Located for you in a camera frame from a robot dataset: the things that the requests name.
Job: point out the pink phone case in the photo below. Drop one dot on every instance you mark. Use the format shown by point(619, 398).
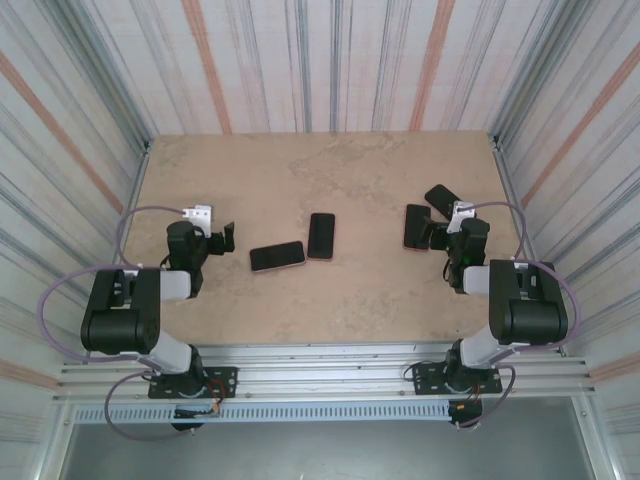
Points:
point(414, 249)
point(278, 268)

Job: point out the black phone red edge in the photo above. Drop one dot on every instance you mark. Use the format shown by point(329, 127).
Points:
point(320, 258)

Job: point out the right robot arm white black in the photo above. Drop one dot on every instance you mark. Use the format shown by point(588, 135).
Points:
point(535, 315)

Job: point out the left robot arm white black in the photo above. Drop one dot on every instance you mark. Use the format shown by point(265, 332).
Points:
point(120, 325)

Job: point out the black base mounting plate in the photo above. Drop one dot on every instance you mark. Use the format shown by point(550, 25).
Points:
point(225, 382)
point(425, 382)

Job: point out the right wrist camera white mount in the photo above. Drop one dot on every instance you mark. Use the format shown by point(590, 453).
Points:
point(461, 212)

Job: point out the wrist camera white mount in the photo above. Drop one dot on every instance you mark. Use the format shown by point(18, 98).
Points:
point(197, 216)
point(461, 212)

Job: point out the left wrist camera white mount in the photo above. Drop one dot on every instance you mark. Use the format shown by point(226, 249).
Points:
point(197, 216)

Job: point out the aluminium side rail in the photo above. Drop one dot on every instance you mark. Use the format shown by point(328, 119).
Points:
point(146, 148)
point(496, 142)

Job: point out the aluminium rail frame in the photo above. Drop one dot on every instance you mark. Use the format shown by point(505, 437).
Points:
point(320, 372)

